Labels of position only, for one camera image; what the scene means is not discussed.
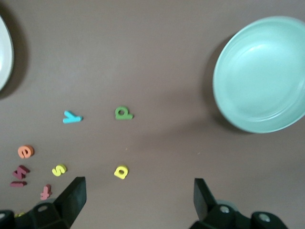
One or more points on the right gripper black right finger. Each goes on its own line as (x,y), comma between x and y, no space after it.
(202,202)

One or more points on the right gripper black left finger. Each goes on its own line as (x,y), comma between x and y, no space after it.
(74,198)

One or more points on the yellow letter d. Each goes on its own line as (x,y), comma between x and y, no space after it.
(118,175)

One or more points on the teal foam letter y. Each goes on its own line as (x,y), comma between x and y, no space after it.
(71,118)

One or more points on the green foam letter p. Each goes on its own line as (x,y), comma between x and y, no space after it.
(124,117)

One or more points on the pink foam letter f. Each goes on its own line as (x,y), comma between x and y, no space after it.
(45,192)

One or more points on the yellow foam letter s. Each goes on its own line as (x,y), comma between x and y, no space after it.
(59,169)

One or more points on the yellow foam letter n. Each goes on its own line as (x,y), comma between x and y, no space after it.
(19,215)

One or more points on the dark red foam letter l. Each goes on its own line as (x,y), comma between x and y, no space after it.
(17,184)

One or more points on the dark red foam letter k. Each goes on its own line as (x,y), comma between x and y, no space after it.
(21,172)

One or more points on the orange foam letter e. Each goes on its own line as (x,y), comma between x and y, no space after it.
(22,152)

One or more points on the green plate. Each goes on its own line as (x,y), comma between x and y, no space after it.
(259,76)

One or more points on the beige plate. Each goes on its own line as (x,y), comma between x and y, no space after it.
(4,55)

